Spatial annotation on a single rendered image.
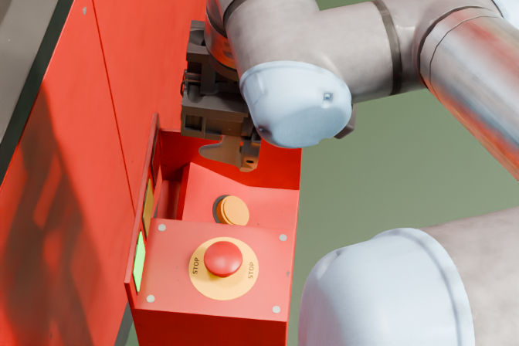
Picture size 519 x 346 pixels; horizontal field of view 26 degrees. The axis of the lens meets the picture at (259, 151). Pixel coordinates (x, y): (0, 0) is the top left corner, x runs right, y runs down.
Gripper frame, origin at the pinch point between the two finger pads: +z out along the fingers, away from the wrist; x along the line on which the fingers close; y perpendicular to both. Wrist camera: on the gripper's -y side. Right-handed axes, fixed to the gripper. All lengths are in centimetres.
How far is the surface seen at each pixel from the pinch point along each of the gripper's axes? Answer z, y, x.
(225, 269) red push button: 3.0, 1.3, 11.2
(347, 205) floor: 82, -20, -43
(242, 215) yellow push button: 11.7, 0.0, 0.2
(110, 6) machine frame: 14.7, 19.9, -29.1
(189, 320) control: 7.9, 4.2, 15.1
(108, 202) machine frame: 44, 19, -17
